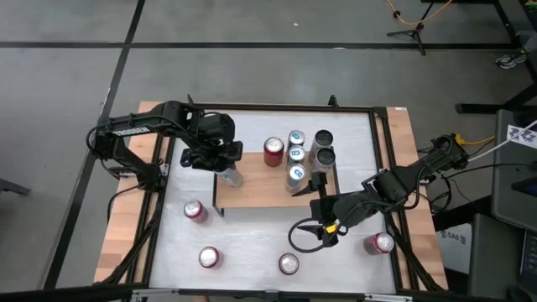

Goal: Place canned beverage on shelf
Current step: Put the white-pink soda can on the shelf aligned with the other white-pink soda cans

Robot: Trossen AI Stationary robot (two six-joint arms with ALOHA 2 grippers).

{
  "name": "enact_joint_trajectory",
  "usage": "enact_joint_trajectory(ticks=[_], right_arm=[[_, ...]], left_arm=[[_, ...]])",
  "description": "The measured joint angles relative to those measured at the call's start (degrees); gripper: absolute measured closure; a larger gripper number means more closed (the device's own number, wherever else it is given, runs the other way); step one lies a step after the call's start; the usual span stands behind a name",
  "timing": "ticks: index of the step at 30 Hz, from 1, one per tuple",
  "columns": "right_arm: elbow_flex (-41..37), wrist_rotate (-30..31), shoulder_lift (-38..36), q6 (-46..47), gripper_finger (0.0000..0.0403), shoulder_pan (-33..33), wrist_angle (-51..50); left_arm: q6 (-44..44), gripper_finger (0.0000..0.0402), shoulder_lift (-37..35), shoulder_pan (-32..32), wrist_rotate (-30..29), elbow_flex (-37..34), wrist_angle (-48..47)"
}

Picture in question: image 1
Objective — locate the white printed tag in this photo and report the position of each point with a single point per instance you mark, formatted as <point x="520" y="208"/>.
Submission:
<point x="520" y="135"/>

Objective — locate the white cardboard box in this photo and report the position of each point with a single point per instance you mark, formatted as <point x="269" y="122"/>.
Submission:
<point x="455" y="256"/>

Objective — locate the silver camera mount bar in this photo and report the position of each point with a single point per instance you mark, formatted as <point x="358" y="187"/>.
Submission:
<point x="147" y="293"/>

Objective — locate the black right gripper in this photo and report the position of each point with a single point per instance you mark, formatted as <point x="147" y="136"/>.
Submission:
<point x="323" y="208"/>

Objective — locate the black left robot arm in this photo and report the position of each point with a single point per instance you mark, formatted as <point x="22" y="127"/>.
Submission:
<point x="138" y="126"/>

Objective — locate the black metal table frame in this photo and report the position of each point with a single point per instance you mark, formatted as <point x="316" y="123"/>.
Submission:
<point x="272" y="107"/>

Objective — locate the black tripod stand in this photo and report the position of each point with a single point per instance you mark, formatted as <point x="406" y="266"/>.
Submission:
<point x="415" y="33"/>

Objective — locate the blue silver Red Bull can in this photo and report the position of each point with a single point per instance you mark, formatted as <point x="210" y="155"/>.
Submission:
<point x="296" y="136"/>
<point x="296" y="176"/>
<point x="296" y="153"/>

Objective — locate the yellow tape marker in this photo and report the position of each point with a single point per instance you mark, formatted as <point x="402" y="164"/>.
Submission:
<point x="331" y="227"/>

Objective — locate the black desk frame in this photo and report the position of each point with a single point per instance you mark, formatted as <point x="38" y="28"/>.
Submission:
<point x="482" y="108"/>

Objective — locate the white frame bracket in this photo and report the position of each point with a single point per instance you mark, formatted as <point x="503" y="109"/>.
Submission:
<point x="164" y="170"/>

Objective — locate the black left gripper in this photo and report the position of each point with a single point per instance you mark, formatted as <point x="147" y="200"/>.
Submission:
<point x="212" y="157"/>

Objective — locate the grey chair leg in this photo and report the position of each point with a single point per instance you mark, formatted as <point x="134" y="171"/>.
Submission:
<point x="12" y="186"/>

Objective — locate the person's leg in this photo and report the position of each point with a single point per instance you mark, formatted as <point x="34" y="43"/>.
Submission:
<point x="528" y="40"/>

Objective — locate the dark grey cabinet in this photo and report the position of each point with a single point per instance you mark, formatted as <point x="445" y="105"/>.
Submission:
<point x="495" y="260"/>

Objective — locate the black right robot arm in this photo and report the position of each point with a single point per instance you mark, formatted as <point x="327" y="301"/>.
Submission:
<point x="398" y="184"/>

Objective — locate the wooden shelf with black legs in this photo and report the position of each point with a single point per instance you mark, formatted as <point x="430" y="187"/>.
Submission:
<point x="260" y="189"/>

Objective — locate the person's shoe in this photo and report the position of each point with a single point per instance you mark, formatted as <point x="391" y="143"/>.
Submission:
<point x="511" y="60"/>

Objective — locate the red soda can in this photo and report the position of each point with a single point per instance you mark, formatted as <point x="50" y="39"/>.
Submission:
<point x="288" y="263"/>
<point x="208" y="256"/>
<point x="384" y="242"/>
<point x="273" y="157"/>
<point x="194" y="208"/>

